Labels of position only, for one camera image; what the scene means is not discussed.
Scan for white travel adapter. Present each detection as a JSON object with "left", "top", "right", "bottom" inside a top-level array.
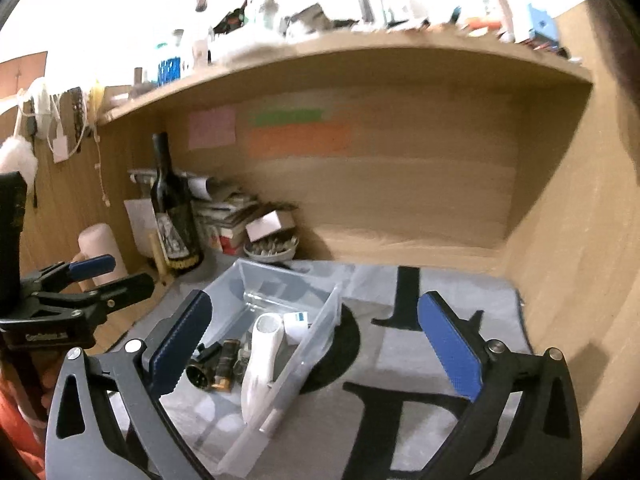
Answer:
[{"left": 283, "top": 311, "right": 316, "bottom": 346}]

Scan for white hanging cord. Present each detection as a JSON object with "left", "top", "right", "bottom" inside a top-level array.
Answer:
[{"left": 92, "top": 125, "right": 111, "bottom": 206}]

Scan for white paper sheet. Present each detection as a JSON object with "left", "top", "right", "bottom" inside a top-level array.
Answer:
[{"left": 124, "top": 199, "right": 156, "bottom": 256}]

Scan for white bowl of small pieces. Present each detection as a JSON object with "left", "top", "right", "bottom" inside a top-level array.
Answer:
[{"left": 243, "top": 237, "right": 300, "bottom": 263}]

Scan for blue box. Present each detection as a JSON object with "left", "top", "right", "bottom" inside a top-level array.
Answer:
[{"left": 527, "top": 4, "right": 558, "bottom": 43}]

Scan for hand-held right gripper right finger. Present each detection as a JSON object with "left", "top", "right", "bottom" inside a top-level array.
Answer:
[{"left": 417, "top": 290, "right": 583, "bottom": 480}]

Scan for white fluffy item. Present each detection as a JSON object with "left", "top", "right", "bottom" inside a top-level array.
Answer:
[{"left": 0, "top": 140, "right": 38, "bottom": 193}]

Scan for gold metal lighter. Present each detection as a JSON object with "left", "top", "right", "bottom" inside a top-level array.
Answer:
[{"left": 215, "top": 339, "right": 238, "bottom": 393}]

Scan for pink paper note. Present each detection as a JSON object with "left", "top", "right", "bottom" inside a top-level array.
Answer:
[{"left": 188, "top": 107, "right": 237, "bottom": 150}]

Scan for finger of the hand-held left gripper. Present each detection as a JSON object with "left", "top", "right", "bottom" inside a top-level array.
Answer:
[
  {"left": 30, "top": 272, "right": 156, "bottom": 322},
  {"left": 22, "top": 254, "right": 117, "bottom": 295}
]

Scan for grey box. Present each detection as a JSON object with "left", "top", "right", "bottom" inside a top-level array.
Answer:
[{"left": 287, "top": 5, "right": 331, "bottom": 36}]

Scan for blue bristly item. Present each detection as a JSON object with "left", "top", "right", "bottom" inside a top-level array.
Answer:
[{"left": 157, "top": 56, "right": 181, "bottom": 85}]

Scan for dark wine bottle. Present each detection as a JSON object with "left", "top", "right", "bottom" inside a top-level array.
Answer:
[{"left": 150, "top": 132, "right": 204, "bottom": 277}]

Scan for curled white paper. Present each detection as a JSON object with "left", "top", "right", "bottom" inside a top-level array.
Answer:
[{"left": 187, "top": 175, "right": 216, "bottom": 198}]

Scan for green paper note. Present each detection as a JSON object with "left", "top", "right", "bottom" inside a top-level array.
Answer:
[{"left": 250, "top": 108, "right": 323, "bottom": 127}]

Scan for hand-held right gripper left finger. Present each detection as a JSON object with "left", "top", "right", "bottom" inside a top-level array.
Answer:
[{"left": 44, "top": 289, "right": 213, "bottom": 480}]

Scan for white hanging tag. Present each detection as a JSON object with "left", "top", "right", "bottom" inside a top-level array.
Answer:
[{"left": 52, "top": 127, "right": 71, "bottom": 163}]

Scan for bunch of keys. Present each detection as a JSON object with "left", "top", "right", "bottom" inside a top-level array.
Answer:
[{"left": 235, "top": 332, "right": 253, "bottom": 386}]

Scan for stack of books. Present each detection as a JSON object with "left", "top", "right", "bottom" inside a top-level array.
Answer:
[{"left": 192, "top": 180, "right": 296, "bottom": 256}]

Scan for clear bottle with brown cap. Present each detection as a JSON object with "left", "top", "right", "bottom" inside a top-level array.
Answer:
[{"left": 192, "top": 0, "right": 211, "bottom": 66}]

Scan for light wooden stick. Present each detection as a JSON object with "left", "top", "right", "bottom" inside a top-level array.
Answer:
[{"left": 149, "top": 232, "right": 173, "bottom": 286}]

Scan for white electric shaver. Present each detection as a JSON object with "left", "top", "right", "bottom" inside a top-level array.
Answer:
[{"left": 241, "top": 312, "right": 286, "bottom": 428}]

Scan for grey mat with black letters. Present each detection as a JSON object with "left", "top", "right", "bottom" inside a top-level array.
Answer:
[{"left": 95, "top": 255, "right": 533, "bottom": 480}]

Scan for wooden shelf board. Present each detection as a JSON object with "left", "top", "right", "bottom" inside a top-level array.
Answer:
[{"left": 97, "top": 27, "right": 596, "bottom": 126}]

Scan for hanging bead strings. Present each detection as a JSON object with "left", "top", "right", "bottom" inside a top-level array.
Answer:
[{"left": 65, "top": 87, "right": 86, "bottom": 146}]

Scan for clear plastic box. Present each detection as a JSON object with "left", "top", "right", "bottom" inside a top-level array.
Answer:
[{"left": 112, "top": 259, "right": 346, "bottom": 478}]

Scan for white figure bottle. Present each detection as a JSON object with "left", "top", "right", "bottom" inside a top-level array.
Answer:
[{"left": 247, "top": 0, "right": 281, "bottom": 31}]

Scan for orange paper note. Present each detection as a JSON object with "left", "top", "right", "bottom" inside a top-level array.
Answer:
[{"left": 248, "top": 122, "right": 351, "bottom": 157}]

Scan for small white cardboard box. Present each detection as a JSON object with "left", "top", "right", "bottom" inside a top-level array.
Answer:
[{"left": 245, "top": 210, "right": 296, "bottom": 243}]

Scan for black cylindrical plug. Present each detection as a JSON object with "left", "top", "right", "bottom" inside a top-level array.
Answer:
[{"left": 186, "top": 342, "right": 223, "bottom": 391}]

